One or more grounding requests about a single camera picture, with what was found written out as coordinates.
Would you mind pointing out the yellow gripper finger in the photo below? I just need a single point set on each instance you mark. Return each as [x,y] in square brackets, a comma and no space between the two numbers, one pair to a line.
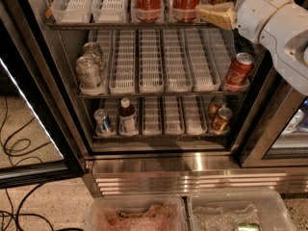
[222,15]

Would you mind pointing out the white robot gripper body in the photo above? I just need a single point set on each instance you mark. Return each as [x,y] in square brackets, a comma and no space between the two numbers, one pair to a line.
[259,12]

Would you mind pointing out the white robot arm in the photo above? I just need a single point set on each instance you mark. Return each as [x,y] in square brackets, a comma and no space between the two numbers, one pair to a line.
[281,26]

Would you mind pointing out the red cola can right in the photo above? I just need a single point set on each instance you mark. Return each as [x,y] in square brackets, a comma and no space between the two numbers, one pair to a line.
[184,10]

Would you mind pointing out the red cola can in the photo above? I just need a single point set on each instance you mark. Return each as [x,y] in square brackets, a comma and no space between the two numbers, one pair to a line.
[148,10]
[184,10]

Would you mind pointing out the red cola can middle shelf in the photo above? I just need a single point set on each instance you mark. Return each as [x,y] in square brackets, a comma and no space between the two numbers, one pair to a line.
[238,70]

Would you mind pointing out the red cola can left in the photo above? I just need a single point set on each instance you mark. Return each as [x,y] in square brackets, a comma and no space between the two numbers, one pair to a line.
[148,10]

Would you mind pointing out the gold can rear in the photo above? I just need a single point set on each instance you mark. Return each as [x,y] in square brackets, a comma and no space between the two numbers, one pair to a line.
[217,102]

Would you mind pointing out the gold can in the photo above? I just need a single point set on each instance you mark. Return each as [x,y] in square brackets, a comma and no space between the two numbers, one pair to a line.
[222,119]
[217,102]

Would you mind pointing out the gold can front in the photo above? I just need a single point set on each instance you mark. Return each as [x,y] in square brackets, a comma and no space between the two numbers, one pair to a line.
[222,119]

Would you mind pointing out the white soda can rear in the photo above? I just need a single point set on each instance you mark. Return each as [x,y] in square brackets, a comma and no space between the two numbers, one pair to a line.
[94,50]

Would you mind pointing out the white soda can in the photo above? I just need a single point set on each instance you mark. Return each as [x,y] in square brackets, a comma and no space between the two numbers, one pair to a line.
[94,50]
[89,75]

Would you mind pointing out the white soda can front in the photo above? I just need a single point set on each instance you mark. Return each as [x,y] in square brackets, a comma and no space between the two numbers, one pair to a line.
[89,75]

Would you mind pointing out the blue silver energy can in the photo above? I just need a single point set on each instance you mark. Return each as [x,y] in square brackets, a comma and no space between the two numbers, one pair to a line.
[104,126]

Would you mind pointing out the stainless fridge base grille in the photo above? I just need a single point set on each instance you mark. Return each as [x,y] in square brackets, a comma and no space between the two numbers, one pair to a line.
[185,173]

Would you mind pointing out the green can in bin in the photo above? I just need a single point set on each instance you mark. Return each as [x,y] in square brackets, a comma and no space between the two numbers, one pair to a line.
[248,227]

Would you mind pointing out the open fridge glass door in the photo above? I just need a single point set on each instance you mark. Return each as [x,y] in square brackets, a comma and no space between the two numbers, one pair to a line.
[39,140]

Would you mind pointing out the white tray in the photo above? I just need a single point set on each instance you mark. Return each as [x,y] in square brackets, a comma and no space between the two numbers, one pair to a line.
[71,11]
[109,11]

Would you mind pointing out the brown drink bottle white cap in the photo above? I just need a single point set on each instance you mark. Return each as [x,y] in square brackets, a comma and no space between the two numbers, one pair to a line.
[127,116]

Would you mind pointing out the white tray top far left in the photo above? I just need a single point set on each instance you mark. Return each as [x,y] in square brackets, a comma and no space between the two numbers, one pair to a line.
[71,11]

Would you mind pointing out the clear bin with bubble wrap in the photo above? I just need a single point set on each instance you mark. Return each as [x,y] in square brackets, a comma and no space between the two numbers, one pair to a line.
[222,210]

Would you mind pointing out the clear bin with pink wrap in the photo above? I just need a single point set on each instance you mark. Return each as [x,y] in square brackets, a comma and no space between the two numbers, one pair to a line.
[137,213]

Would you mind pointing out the top wire shelf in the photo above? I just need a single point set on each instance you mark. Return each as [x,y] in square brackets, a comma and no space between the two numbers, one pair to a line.
[139,25]

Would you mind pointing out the wire shelf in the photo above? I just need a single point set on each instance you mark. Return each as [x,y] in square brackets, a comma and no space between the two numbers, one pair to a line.
[139,25]
[181,137]
[161,94]

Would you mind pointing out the middle wire shelf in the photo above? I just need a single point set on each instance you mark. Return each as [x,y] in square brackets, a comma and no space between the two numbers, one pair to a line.
[161,94]

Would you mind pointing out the bottom wire shelf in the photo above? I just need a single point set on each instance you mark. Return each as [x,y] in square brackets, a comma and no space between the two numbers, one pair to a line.
[181,137]

